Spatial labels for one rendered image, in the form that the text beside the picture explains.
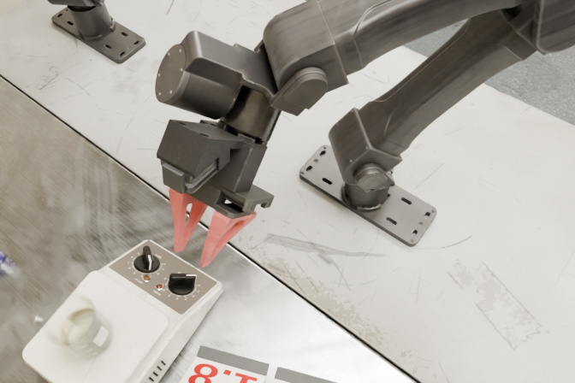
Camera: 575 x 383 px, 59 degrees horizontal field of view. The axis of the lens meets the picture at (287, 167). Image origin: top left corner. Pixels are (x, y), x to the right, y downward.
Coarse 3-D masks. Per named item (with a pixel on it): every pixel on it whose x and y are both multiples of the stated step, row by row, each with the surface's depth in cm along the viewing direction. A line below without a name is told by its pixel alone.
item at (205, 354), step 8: (200, 352) 63; (208, 352) 63; (216, 352) 63; (224, 352) 63; (200, 360) 62; (208, 360) 62; (216, 360) 62; (224, 360) 62; (232, 360) 62; (240, 360) 62; (248, 360) 62; (256, 360) 62; (232, 368) 62; (240, 368) 62; (248, 368) 62; (256, 368) 62; (264, 368) 62; (184, 376) 59; (256, 376) 61; (264, 376) 61
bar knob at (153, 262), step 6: (144, 246) 65; (144, 252) 64; (150, 252) 65; (138, 258) 65; (144, 258) 64; (150, 258) 64; (156, 258) 66; (138, 264) 64; (144, 264) 64; (150, 264) 63; (156, 264) 65; (144, 270) 64; (150, 270) 64
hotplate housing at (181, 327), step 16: (144, 240) 69; (176, 256) 68; (112, 272) 63; (128, 288) 61; (160, 304) 60; (208, 304) 64; (176, 320) 59; (192, 320) 61; (176, 336) 59; (160, 352) 57; (176, 352) 61; (32, 368) 57; (144, 368) 56; (160, 368) 59
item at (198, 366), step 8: (192, 368) 61; (200, 368) 61; (208, 368) 61; (216, 368) 61; (224, 368) 61; (192, 376) 59; (200, 376) 60; (208, 376) 60; (216, 376) 60; (224, 376) 60; (232, 376) 60; (240, 376) 60; (248, 376) 61
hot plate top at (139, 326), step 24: (96, 288) 59; (120, 288) 59; (120, 312) 58; (144, 312) 58; (120, 336) 56; (144, 336) 56; (24, 360) 55; (48, 360) 55; (72, 360) 55; (96, 360) 55; (120, 360) 55
